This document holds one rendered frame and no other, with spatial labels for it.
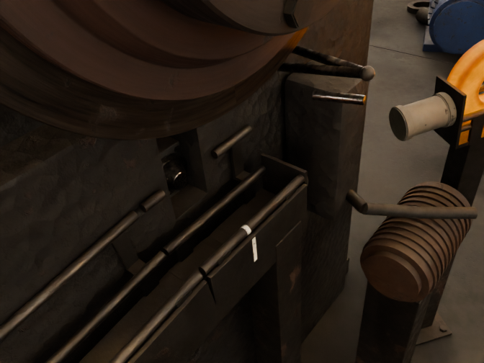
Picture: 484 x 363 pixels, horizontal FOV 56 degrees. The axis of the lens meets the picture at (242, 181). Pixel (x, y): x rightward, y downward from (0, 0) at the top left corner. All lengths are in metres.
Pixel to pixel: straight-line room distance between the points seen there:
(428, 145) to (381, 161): 0.22
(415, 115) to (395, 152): 1.09
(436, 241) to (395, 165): 1.01
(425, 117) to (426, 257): 0.22
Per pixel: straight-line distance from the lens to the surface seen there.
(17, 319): 0.49
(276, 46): 0.43
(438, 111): 0.81
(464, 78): 0.82
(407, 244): 0.78
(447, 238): 0.85
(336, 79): 0.65
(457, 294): 1.43
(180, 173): 0.58
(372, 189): 1.69
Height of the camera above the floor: 1.10
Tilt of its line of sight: 40 degrees down
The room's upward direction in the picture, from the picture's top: 6 degrees counter-clockwise
